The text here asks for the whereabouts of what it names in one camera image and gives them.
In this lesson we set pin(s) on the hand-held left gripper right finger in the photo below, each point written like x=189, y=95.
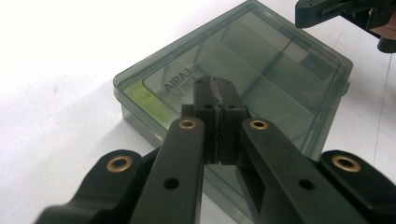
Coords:
x=264, y=161

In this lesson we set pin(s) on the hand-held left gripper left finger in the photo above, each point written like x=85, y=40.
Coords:
x=186, y=155

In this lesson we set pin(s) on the yellow-green plastic clip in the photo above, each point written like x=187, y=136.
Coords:
x=149, y=102

